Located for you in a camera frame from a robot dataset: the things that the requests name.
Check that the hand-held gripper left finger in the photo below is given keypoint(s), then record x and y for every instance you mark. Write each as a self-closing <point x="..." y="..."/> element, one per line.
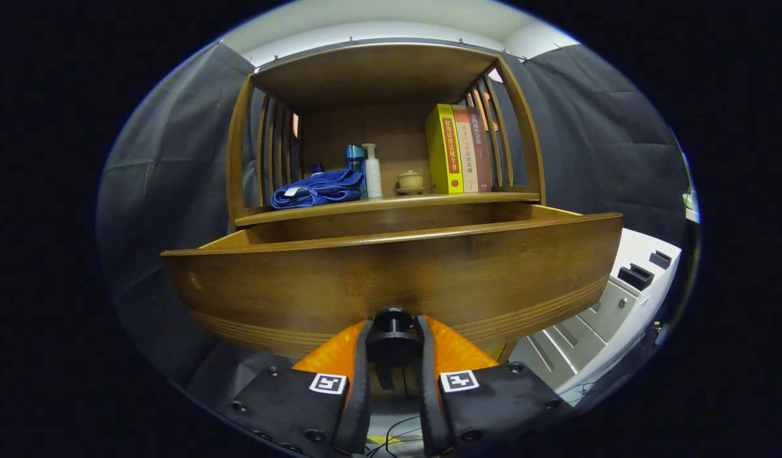
<point x="362" y="407"/>

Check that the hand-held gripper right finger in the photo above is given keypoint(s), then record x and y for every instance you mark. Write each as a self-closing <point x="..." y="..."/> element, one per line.
<point x="429" y="413"/>

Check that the black drawer knob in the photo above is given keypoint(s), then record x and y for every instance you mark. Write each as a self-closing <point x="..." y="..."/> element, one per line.
<point x="394" y="343"/>

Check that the wooden drawer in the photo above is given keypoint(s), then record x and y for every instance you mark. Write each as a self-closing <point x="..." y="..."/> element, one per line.
<point x="390" y="273"/>

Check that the wooden countertop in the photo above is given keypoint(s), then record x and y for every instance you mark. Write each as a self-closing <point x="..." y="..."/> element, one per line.
<point x="390" y="202"/>

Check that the white drawer unit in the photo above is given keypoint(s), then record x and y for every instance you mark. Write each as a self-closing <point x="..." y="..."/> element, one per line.
<point x="620" y="305"/>

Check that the wooden cabinet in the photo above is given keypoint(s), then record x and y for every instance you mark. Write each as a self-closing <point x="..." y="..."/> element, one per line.
<point x="371" y="76"/>

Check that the yellow floor tape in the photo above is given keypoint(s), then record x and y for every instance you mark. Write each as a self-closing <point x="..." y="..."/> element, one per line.
<point x="381" y="439"/>

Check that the beige saucer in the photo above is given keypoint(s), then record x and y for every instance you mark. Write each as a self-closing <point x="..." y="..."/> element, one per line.
<point x="411" y="190"/>

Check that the blue towel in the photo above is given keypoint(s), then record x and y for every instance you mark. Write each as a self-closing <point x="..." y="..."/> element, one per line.
<point x="321" y="187"/>

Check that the white pump bottle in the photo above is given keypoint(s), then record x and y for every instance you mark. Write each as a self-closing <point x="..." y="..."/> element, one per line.
<point x="373" y="178"/>

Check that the beige lidded teacup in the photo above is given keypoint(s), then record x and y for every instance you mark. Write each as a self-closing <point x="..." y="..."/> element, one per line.
<point x="410" y="180"/>

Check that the small white blue-capped bottle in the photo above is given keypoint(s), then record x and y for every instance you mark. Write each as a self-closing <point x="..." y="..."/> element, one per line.
<point x="317" y="169"/>

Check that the clear blue bottle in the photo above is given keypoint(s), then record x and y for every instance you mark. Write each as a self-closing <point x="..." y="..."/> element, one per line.
<point x="355" y="159"/>

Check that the cream orange book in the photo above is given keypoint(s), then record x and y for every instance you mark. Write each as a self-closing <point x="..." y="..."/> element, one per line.
<point x="467" y="159"/>

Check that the yellow book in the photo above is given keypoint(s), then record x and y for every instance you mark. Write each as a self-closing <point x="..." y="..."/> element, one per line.
<point x="436" y="152"/>

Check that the brown book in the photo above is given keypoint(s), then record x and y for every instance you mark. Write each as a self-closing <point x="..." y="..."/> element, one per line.
<point x="482" y="152"/>

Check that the white device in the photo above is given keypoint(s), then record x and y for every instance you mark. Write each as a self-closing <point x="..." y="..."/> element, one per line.
<point x="692" y="215"/>

